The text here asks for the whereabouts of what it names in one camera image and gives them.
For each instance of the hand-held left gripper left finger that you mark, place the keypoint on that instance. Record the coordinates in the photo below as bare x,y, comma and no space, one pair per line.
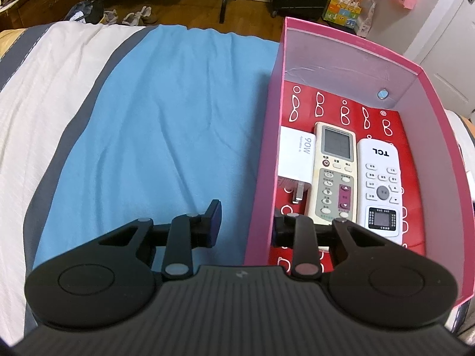
215,218

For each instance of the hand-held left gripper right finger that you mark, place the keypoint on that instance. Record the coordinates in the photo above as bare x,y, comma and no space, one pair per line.
302,241

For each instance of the pink cardboard box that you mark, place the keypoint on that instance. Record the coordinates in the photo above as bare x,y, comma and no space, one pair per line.
265,193

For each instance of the cream remote with large display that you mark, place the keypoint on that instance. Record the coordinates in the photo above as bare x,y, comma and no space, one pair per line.
330,178

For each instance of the white rectangular power adapter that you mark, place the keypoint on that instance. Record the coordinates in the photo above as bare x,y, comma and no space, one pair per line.
297,155

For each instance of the white remote with small screen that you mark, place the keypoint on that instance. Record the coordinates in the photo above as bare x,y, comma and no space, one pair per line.
378,170

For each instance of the red glasses-print box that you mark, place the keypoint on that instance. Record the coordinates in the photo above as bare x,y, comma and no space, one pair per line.
408,178

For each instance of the pair of shoes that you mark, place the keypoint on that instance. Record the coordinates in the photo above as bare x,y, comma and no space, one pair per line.
141,15

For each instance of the white door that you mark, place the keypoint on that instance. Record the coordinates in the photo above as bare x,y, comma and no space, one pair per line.
452,74

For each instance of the grey sneaker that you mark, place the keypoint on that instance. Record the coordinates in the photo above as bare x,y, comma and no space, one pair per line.
110,16

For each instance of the colourful gift bag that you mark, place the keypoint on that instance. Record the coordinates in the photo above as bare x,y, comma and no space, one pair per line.
341,13

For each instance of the clear plastic bag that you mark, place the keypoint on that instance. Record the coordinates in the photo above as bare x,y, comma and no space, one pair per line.
367,15

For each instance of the black bag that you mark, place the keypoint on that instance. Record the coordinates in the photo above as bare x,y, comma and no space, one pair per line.
87,9

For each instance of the wooden nightstand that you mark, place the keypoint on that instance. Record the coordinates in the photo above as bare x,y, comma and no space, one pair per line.
44,7

